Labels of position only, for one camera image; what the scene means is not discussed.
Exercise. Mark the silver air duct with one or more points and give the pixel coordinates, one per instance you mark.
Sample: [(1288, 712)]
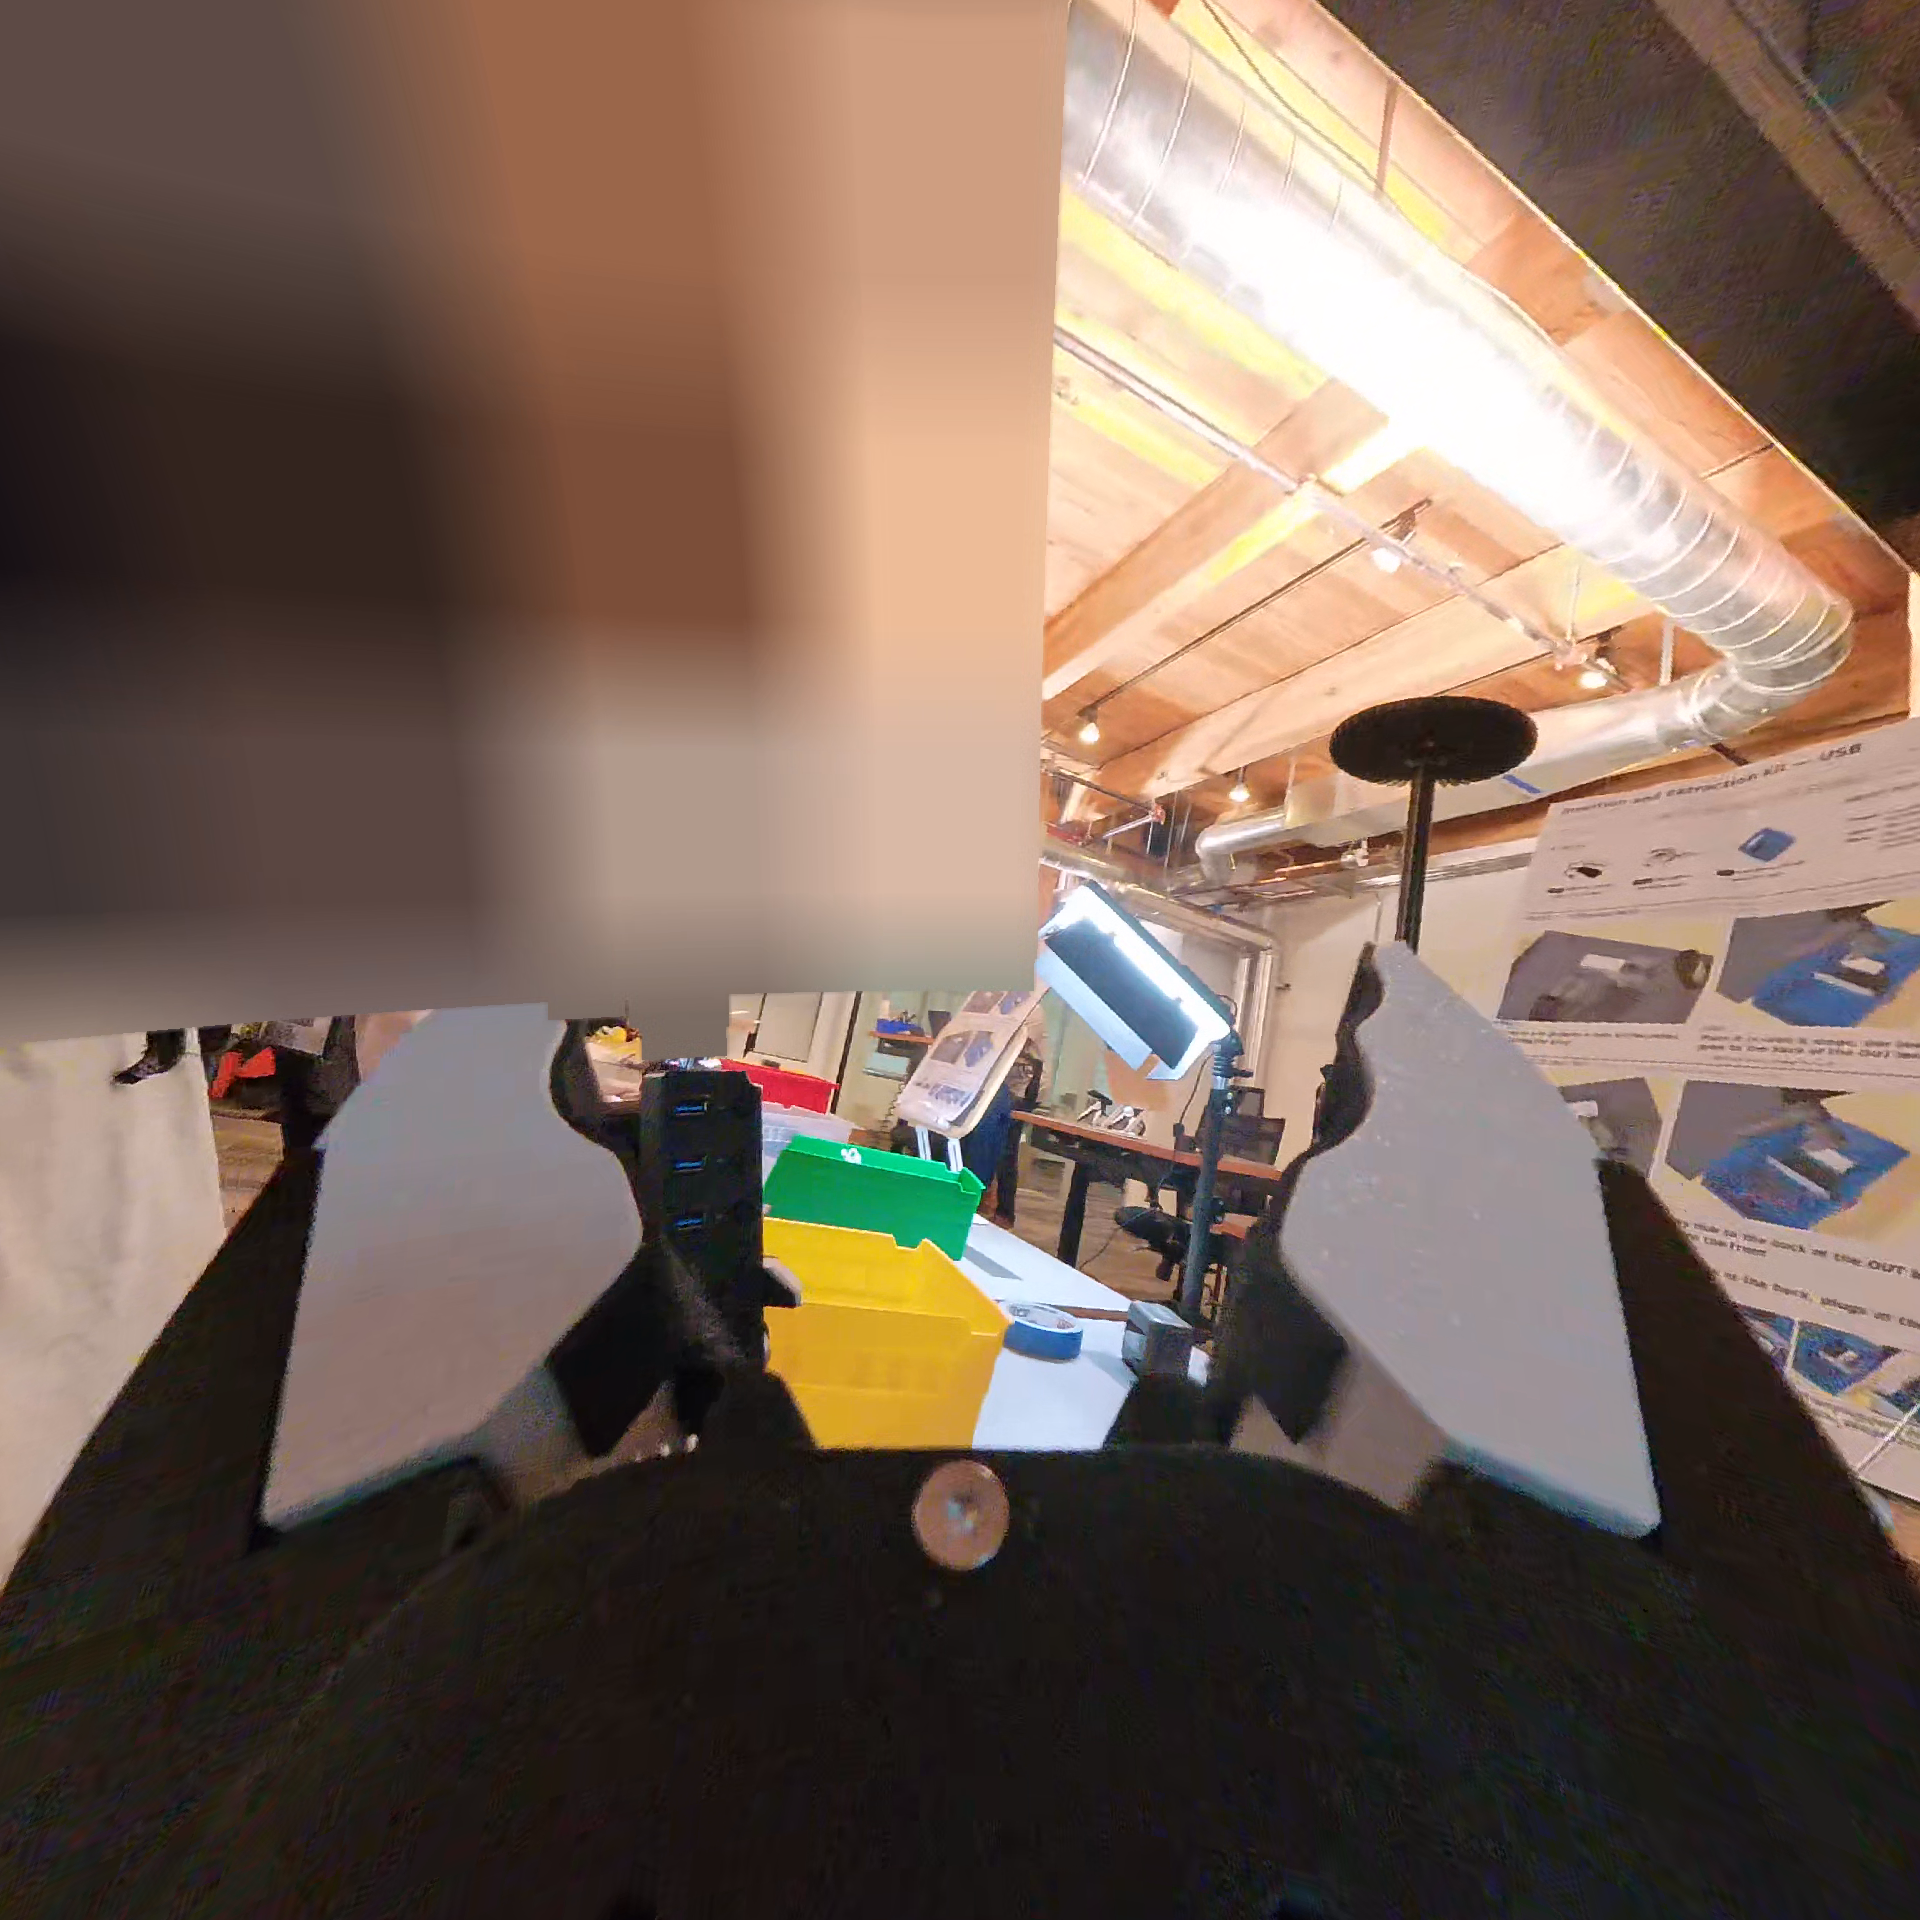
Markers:
[(1349, 271)]

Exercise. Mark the black usb hub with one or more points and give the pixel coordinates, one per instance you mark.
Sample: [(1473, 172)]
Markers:
[(698, 1202)]

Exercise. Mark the black light stand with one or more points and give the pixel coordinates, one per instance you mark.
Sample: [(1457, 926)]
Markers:
[(1208, 1184)]

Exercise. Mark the instruction poster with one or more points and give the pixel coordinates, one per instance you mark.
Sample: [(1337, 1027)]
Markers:
[(960, 1074), (1800, 902)]

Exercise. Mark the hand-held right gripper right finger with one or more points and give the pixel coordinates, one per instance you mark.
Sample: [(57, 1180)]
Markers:
[(1454, 1277)]

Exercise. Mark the blue tape roll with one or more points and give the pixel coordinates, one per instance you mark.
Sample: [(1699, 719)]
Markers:
[(1043, 1328)]

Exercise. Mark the yellow plastic bin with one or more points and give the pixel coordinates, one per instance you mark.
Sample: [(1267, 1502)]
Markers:
[(879, 1335)]

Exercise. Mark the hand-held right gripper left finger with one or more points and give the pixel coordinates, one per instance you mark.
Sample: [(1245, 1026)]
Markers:
[(450, 1277)]

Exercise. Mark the black office chair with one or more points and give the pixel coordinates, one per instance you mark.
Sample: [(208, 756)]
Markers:
[(1170, 1229)]

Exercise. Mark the grey stand base block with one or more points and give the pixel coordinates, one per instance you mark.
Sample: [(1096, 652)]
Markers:
[(1155, 1335)]

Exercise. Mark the white ceiling spot lamp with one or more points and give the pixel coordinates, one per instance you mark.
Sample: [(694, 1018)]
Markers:
[(1594, 675), (1389, 559)]

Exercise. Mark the green plastic bin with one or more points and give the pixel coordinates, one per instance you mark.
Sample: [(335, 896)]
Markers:
[(869, 1195)]

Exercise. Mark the brown wooden desk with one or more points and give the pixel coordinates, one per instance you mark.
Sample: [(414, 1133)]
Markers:
[(1142, 1136)]

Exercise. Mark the red plastic bin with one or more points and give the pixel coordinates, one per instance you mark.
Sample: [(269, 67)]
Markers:
[(786, 1085)]

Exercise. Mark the led light panel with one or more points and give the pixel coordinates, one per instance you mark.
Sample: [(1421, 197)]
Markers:
[(1133, 990)]

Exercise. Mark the black disc-topped stand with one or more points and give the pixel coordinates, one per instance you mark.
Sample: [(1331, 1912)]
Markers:
[(1433, 743)]

